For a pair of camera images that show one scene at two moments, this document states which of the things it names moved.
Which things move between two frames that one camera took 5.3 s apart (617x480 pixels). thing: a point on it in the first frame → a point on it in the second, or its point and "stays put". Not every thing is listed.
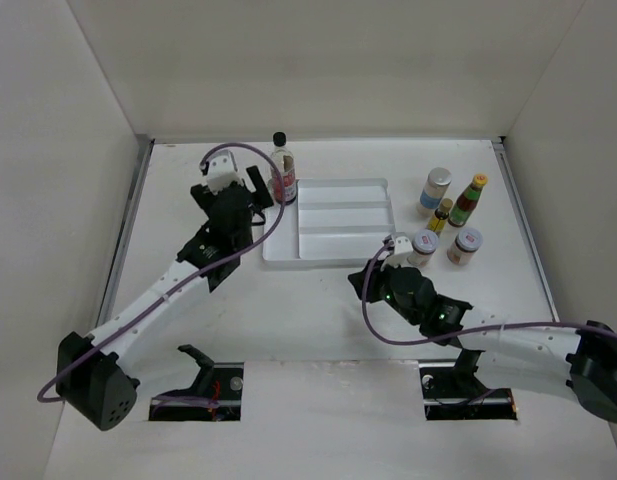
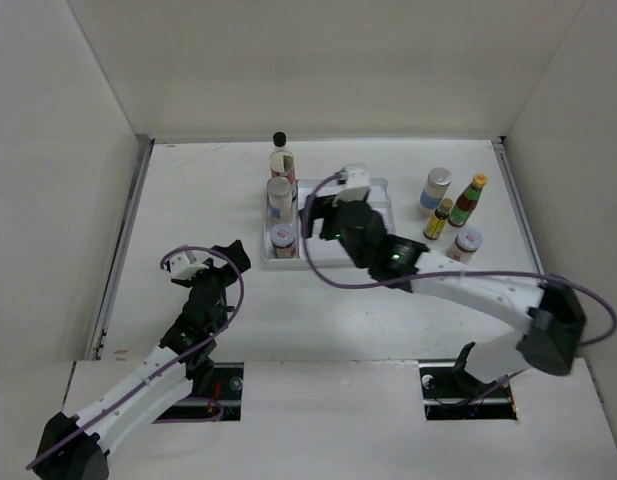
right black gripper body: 379,287 → 333,229
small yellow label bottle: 439,218 stays put
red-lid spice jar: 465,244 stays put
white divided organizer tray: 333,223 stays put
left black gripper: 260,191 → 227,271
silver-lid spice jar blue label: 437,182 stays put
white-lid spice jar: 423,247 → 282,237
